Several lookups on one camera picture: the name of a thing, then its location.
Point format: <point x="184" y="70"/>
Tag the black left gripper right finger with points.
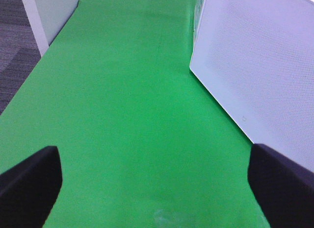
<point x="283" y="189"/>

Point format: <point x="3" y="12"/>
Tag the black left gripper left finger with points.
<point x="29" y="190"/>

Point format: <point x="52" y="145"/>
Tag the white microwave door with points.
<point x="256" y="58"/>

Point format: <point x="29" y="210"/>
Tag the clear tape patch left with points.
<point x="172" y="219"/>

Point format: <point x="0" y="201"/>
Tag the white partition panel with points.
<point x="47" y="18"/>

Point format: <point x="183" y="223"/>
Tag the white microwave oven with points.
<point x="196" y="18"/>

